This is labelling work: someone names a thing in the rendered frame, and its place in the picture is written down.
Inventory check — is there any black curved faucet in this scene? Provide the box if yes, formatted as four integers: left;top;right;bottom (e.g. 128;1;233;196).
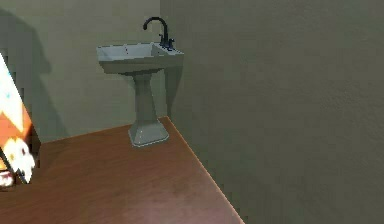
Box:
142;16;176;52

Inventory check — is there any grey pedestal sink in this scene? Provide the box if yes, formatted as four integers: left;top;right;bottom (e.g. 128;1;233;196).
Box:
96;41;185;148

